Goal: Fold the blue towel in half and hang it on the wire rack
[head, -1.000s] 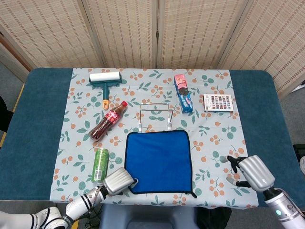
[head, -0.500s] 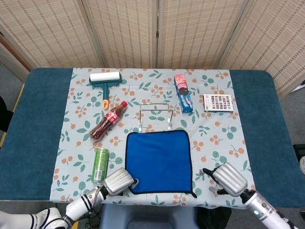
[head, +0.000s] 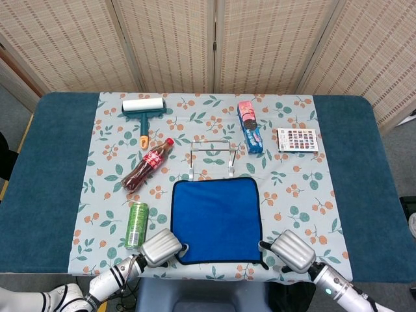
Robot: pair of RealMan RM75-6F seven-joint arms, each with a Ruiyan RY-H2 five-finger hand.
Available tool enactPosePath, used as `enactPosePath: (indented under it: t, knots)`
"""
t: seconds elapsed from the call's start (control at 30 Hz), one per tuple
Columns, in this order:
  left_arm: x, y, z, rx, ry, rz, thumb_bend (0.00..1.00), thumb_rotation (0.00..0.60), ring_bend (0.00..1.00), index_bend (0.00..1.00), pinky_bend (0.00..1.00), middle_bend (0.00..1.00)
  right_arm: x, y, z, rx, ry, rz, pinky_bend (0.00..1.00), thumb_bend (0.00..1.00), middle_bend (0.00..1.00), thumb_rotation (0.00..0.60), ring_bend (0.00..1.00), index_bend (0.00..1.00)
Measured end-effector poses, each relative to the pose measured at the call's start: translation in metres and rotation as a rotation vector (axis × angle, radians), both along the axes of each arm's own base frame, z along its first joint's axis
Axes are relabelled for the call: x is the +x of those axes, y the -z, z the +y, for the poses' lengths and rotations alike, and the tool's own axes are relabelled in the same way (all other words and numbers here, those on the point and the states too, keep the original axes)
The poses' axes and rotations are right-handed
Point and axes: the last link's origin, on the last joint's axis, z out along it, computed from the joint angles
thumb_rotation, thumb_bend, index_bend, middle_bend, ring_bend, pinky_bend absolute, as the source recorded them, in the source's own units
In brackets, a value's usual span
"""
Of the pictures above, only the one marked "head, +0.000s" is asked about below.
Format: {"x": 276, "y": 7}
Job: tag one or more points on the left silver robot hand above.
{"x": 161, "y": 248}

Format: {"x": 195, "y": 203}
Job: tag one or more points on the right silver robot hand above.
{"x": 292, "y": 252}

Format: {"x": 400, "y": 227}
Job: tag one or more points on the blue cloth with black back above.
{"x": 214, "y": 217}

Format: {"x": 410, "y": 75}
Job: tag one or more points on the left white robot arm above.
{"x": 104, "y": 282}

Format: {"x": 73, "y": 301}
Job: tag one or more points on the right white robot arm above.
{"x": 334, "y": 287}

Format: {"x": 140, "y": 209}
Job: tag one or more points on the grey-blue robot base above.
{"x": 201, "y": 295}

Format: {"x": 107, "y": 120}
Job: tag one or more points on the silver metal rack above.
{"x": 212, "y": 150}

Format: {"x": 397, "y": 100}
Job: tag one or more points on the green drink can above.
{"x": 137, "y": 226}

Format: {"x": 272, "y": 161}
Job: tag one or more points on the floral leaf print tablecloth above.
{"x": 292, "y": 211}

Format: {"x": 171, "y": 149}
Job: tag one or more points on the black bag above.
{"x": 289, "y": 297}

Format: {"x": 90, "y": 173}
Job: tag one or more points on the cola bottle with red cap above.
{"x": 146, "y": 165}

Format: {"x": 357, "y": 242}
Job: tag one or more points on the flat box with colourful squares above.
{"x": 297, "y": 139}

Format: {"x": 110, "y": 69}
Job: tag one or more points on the white shoe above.
{"x": 412, "y": 226}

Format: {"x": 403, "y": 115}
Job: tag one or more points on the black box on floor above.
{"x": 406, "y": 204}

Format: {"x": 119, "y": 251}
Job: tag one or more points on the blue pink cookie box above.
{"x": 250, "y": 130}

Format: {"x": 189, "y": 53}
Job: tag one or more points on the teal lint roller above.
{"x": 144, "y": 105}

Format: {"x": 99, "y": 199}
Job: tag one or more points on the teal table cover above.
{"x": 48, "y": 146}

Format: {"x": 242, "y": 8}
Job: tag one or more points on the white flat object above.
{"x": 411, "y": 117}

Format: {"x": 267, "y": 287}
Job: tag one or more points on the black object beside table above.
{"x": 5, "y": 156}

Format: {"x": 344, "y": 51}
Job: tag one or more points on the woven folding screen panel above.
{"x": 260, "y": 42}
{"x": 373, "y": 48}
{"x": 65, "y": 42}
{"x": 169, "y": 42}

